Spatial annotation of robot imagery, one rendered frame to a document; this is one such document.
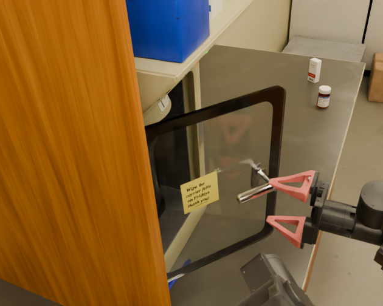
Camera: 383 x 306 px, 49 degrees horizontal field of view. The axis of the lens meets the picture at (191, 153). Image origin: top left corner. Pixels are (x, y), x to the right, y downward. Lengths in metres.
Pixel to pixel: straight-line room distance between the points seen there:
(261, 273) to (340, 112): 1.10
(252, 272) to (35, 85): 0.36
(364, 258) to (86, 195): 1.86
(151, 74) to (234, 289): 0.58
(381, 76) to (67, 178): 3.06
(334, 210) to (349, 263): 1.54
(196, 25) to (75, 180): 0.28
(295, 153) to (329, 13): 2.52
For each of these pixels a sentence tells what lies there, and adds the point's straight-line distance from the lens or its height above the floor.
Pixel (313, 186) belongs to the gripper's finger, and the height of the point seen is 1.27.
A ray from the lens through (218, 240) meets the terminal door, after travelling 0.92.
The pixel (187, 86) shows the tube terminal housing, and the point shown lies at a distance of 0.93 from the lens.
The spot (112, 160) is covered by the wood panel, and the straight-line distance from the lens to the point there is 0.56.
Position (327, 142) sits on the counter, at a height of 0.94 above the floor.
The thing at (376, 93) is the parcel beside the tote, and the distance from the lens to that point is 3.57.
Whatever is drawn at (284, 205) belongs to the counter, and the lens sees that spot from 1.17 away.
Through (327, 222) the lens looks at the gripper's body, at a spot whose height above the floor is 1.21.
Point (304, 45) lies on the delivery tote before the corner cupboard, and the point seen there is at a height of 0.33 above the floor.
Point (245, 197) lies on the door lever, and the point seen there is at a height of 1.21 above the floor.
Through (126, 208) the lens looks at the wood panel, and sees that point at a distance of 0.62.
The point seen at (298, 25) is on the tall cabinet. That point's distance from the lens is 3.84.
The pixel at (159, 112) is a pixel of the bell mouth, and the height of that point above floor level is 1.33.
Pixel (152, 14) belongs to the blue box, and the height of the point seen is 1.57.
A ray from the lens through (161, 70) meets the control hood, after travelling 0.55.
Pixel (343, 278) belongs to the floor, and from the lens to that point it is 2.23.
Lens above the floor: 1.75
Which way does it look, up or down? 37 degrees down
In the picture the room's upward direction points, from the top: 4 degrees counter-clockwise
